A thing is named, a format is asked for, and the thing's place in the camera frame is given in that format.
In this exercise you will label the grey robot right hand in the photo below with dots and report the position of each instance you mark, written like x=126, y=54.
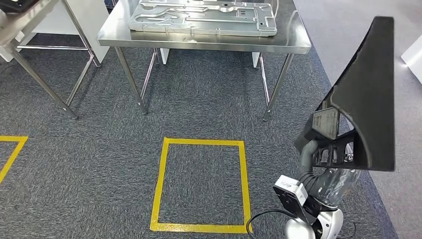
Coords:
x=343, y=184

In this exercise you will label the black plastic plate part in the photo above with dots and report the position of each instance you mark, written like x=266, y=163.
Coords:
x=372, y=99

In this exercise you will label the stainless steel workbench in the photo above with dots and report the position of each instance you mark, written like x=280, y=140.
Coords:
x=293, y=36

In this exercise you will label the white panel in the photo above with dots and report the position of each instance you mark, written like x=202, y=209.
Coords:
x=413, y=59

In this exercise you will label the grey machined metal plate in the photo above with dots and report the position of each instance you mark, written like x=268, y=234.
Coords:
x=197, y=26

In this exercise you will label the white cabinet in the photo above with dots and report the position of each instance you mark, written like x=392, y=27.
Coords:
x=92, y=19

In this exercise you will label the stainless steel table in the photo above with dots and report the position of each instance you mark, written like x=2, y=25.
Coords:
x=23, y=23

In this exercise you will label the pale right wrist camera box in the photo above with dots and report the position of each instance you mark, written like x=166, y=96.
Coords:
x=290, y=189

